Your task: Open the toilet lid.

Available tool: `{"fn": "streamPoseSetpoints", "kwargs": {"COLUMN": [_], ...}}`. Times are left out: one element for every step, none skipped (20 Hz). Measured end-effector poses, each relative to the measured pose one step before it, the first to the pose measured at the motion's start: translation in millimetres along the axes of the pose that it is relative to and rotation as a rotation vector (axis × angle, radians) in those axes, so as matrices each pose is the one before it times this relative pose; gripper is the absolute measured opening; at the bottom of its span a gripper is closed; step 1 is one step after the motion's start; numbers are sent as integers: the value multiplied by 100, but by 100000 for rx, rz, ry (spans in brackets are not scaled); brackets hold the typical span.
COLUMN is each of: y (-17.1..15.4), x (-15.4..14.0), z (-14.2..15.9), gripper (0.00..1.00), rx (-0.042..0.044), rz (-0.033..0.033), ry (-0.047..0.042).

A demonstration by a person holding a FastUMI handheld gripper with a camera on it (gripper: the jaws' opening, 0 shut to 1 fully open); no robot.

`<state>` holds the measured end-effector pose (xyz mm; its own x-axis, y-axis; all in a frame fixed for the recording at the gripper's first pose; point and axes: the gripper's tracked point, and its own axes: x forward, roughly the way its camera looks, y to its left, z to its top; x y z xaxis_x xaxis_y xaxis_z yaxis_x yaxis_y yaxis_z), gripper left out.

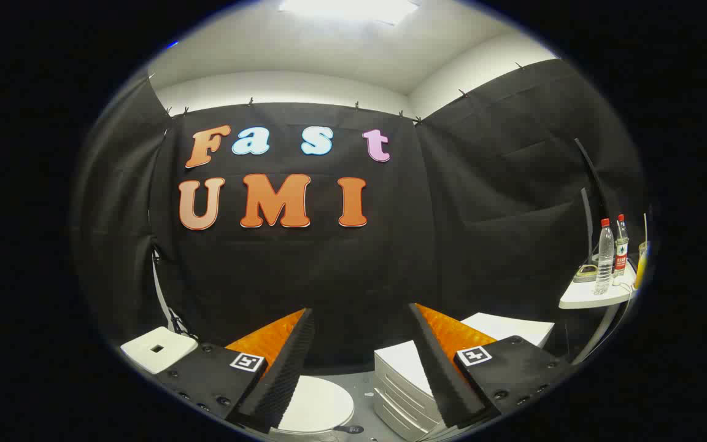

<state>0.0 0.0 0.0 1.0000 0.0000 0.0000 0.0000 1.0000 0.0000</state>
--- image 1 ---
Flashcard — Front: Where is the yellow drink cup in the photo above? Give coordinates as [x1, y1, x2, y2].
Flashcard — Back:
[634, 241, 650, 290]

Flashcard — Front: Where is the white toilet lid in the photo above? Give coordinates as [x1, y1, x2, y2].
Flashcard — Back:
[277, 376, 355, 434]

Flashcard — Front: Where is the black backdrop cloth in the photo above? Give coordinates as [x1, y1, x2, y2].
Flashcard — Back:
[71, 58, 649, 369]

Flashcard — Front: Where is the ceiling light panel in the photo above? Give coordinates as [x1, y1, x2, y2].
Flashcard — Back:
[279, 0, 422, 26]

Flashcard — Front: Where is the red label water bottle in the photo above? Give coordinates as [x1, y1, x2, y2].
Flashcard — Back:
[614, 214, 629, 277]

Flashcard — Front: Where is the white side table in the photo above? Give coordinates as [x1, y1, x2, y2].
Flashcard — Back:
[559, 258, 639, 366]

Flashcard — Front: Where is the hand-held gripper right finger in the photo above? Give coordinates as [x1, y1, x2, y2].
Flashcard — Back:
[408, 303, 576, 429]

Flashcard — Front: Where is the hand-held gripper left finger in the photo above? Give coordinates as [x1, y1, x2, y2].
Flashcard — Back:
[151, 308, 316, 434]

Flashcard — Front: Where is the clear plastic water bottle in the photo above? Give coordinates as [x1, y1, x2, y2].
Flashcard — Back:
[595, 219, 616, 295]

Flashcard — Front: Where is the white toilet tank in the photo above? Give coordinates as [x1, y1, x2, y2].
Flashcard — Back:
[120, 327, 199, 375]

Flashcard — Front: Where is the white drawer cabinet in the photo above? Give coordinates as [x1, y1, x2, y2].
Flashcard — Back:
[373, 312, 555, 441]

